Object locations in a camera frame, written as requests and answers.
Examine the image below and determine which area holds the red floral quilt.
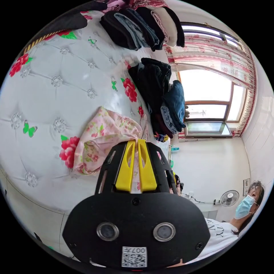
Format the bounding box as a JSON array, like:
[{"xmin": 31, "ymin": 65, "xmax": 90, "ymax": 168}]
[{"xmin": 128, "ymin": 0, "xmax": 170, "ymax": 9}]

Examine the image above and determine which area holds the dark blanket with striped trim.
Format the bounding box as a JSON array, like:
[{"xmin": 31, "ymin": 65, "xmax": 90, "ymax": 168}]
[{"xmin": 22, "ymin": 1, "xmax": 110, "ymax": 54}]

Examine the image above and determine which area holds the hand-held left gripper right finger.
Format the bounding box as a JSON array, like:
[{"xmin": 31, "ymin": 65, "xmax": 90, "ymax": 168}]
[{"xmin": 138, "ymin": 140, "xmax": 158, "ymax": 192}]

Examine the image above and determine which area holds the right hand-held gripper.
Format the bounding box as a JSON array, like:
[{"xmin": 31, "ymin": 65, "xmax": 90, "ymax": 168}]
[{"xmin": 166, "ymin": 169, "xmax": 184, "ymax": 196}]

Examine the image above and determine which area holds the bed with floral printed sheet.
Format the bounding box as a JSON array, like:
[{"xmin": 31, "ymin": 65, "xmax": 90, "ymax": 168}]
[{"xmin": 0, "ymin": 8, "xmax": 173, "ymax": 258}]

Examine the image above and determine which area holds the white wall fan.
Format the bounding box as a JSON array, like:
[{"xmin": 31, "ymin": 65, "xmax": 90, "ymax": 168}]
[{"xmin": 220, "ymin": 190, "xmax": 240, "ymax": 207}]

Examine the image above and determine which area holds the pink floral dress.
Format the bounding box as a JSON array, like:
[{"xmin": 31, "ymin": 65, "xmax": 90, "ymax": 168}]
[{"xmin": 72, "ymin": 106, "xmax": 150, "ymax": 191}]

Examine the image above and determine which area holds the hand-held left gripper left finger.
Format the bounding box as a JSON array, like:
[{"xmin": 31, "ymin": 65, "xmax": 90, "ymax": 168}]
[{"xmin": 115, "ymin": 140, "xmax": 136, "ymax": 192}]

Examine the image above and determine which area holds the pile of clothes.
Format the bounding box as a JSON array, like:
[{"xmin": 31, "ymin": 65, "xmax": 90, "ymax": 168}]
[
  {"xmin": 128, "ymin": 57, "xmax": 187, "ymax": 143},
  {"xmin": 99, "ymin": 6, "xmax": 186, "ymax": 52}
]

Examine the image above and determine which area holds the window with brown frame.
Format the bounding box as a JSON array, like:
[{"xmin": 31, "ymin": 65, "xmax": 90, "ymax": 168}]
[{"xmin": 176, "ymin": 21, "xmax": 249, "ymax": 140}]

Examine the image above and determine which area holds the red floral curtain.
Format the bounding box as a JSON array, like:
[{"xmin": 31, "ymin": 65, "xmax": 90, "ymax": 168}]
[{"xmin": 164, "ymin": 32, "xmax": 257, "ymax": 138}]

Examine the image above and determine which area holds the person's body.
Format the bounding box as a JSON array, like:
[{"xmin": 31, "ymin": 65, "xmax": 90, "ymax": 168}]
[{"xmin": 200, "ymin": 181, "xmax": 266, "ymax": 258}]

